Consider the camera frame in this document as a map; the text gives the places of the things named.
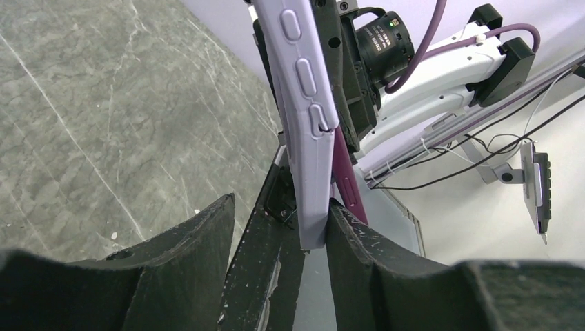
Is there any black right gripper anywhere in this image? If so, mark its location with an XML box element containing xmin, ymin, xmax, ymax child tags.
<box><xmin>310</xmin><ymin>1</ymin><xmax>415</xmax><ymax>165</ymax></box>

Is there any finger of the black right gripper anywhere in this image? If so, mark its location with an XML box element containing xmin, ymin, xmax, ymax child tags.
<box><xmin>217</xmin><ymin>146</ymin><xmax>305</xmax><ymax>331</ymax></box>

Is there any lavender phone case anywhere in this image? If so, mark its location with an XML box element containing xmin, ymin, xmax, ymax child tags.
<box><xmin>253</xmin><ymin>1</ymin><xmax>339</xmax><ymax>250</ymax></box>

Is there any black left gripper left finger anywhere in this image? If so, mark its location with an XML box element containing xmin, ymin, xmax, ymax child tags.
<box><xmin>1</xmin><ymin>194</ymin><xmax>235</xmax><ymax>330</ymax></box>

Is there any aluminium frame strut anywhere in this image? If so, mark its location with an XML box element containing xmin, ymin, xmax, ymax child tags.
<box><xmin>357</xmin><ymin>50</ymin><xmax>584</xmax><ymax>182</ymax></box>

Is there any dark magenta phone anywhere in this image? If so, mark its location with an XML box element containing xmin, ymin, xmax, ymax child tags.
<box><xmin>332</xmin><ymin>127</ymin><xmax>368</xmax><ymax>225</ymax></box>

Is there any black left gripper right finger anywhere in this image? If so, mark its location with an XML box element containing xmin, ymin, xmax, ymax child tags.
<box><xmin>326</xmin><ymin>201</ymin><xmax>584</xmax><ymax>330</ymax></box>

